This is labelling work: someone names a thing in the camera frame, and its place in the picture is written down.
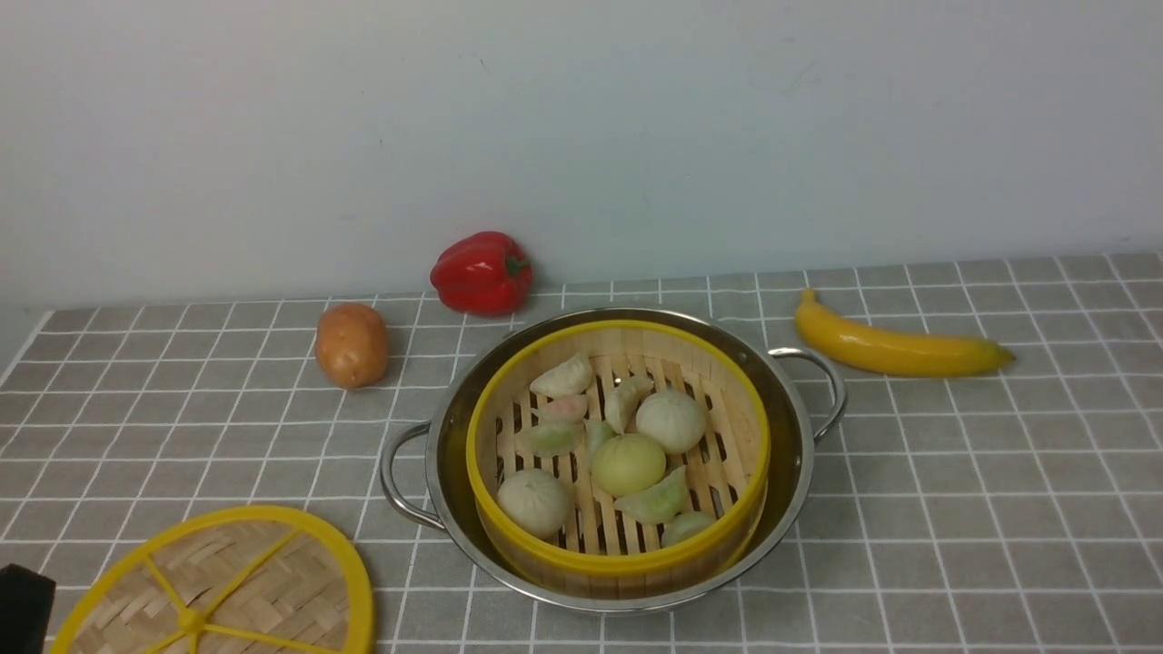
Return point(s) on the yellow banana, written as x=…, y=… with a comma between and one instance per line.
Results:
x=894, y=353

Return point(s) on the yellow woven steamer lid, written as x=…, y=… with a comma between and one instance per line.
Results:
x=254, y=579

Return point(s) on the yellow-green round bun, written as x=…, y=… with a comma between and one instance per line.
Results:
x=627, y=464

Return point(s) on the pale green crescent dumpling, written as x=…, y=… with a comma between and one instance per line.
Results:
x=597, y=433

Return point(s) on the red bell pepper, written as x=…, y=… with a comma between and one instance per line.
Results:
x=485, y=274

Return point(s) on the brown potato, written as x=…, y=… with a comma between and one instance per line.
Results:
x=352, y=345

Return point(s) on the yellow bamboo steamer basket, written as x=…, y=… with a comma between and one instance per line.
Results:
x=600, y=554

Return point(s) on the pink crescent dumpling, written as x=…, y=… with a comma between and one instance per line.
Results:
x=567, y=409

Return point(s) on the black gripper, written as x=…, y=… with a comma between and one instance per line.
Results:
x=27, y=601

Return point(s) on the white crescent dumpling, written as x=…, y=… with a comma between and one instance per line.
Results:
x=569, y=378
x=622, y=402

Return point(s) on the white round bun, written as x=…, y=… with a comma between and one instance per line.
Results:
x=676, y=421
x=536, y=501

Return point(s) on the stainless steel pot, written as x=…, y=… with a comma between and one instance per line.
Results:
x=422, y=474

